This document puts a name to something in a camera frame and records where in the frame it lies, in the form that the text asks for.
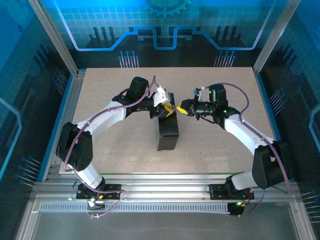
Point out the black box with painting print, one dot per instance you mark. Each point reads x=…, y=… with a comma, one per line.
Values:
x=167, y=135

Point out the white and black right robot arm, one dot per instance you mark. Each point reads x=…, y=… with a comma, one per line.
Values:
x=242, y=132

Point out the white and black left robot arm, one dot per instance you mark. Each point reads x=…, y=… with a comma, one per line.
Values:
x=105, y=116

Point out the blue table edge strip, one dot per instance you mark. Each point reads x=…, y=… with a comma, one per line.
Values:
x=58, y=120
x=268, y=105

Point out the black controller box with LED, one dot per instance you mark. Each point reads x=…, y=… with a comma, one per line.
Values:
x=236, y=208

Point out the grey metal panel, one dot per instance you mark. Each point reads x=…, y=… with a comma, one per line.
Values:
x=160, y=227

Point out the aluminium side rail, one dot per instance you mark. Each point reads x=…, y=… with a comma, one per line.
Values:
x=68, y=107

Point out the aluminium frame crossbeam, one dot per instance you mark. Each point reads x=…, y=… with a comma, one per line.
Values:
x=162, y=185

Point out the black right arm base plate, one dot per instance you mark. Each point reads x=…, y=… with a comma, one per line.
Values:
x=217, y=191

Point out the aluminium frame post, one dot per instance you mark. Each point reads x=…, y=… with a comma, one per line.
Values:
x=52, y=37
x=277, y=35

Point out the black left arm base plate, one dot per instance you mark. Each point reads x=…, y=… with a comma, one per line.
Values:
x=112, y=191

